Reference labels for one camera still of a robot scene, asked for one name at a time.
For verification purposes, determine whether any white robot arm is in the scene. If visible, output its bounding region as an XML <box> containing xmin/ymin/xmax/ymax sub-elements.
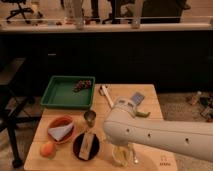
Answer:
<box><xmin>103</xmin><ymin>98</ymin><xmax>213</xmax><ymax>162</ymax></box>

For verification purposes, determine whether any bunch of dark grapes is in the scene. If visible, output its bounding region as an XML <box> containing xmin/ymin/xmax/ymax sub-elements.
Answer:
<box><xmin>73</xmin><ymin>80</ymin><xmax>92</xmax><ymax>92</ymax></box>

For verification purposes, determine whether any blue sponge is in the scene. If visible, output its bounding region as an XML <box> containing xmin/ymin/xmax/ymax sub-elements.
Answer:
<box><xmin>131</xmin><ymin>92</ymin><xmax>145</xmax><ymax>105</ymax></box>

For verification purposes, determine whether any small metal cup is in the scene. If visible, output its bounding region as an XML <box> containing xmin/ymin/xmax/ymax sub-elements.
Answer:
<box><xmin>84</xmin><ymin>110</ymin><xmax>96</xmax><ymax>127</ymax></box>

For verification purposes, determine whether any green chili pepper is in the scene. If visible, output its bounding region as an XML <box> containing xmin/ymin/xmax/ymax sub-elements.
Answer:
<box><xmin>136</xmin><ymin>112</ymin><xmax>151</xmax><ymax>118</ymax></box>

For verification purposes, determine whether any green plastic tray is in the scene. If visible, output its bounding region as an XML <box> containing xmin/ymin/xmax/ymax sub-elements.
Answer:
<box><xmin>41</xmin><ymin>76</ymin><xmax>95</xmax><ymax>109</ymax></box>

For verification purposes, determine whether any orange bowl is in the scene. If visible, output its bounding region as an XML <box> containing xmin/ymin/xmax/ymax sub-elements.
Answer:
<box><xmin>47</xmin><ymin>116</ymin><xmax>74</xmax><ymax>144</ymax></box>

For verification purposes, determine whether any black plate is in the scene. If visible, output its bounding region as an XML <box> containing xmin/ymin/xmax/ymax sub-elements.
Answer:
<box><xmin>72</xmin><ymin>133</ymin><xmax>100</xmax><ymax>161</ymax></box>

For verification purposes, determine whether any white folded cloth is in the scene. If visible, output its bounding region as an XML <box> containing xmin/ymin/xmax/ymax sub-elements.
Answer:
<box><xmin>48</xmin><ymin>123</ymin><xmax>74</xmax><ymax>141</ymax></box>

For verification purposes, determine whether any wooden block with label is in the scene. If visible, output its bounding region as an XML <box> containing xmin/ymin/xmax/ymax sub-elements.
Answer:
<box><xmin>79</xmin><ymin>133</ymin><xmax>94</xmax><ymax>160</ymax></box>

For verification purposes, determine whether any silver fork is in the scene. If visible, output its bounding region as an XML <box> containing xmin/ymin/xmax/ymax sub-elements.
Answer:
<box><xmin>132</xmin><ymin>146</ymin><xmax>139</xmax><ymax>164</ymax></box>

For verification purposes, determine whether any orange fruit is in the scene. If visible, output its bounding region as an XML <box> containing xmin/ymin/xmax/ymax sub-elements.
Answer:
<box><xmin>40</xmin><ymin>141</ymin><xmax>56</xmax><ymax>157</ymax></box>

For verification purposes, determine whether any black office chair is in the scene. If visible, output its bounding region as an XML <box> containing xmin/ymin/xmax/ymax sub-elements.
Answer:
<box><xmin>1</xmin><ymin>0</ymin><xmax>34</xmax><ymax>24</ymax></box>

